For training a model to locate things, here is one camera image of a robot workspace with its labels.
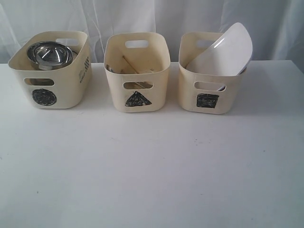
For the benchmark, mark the wooden chopstick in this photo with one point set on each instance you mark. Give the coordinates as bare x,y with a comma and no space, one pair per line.
130,64

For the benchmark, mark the cream bin square mark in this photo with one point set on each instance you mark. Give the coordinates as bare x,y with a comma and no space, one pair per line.
204,93

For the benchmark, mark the steel spoon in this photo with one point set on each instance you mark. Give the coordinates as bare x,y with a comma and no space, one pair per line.
109,68

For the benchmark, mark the cream bin triangle mark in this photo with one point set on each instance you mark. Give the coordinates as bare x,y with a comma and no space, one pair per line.
148,52

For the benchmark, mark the steel mug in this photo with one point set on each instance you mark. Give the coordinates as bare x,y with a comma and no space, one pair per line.
75,54

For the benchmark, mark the steel bowls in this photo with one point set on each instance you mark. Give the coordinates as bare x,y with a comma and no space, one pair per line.
49,55

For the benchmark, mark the white square plate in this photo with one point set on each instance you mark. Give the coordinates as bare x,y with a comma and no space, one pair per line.
229,55

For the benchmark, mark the white backdrop curtain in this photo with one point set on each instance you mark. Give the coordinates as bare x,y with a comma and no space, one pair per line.
276,27

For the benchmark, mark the cream bin circle mark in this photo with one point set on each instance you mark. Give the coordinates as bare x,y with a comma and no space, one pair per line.
59,88

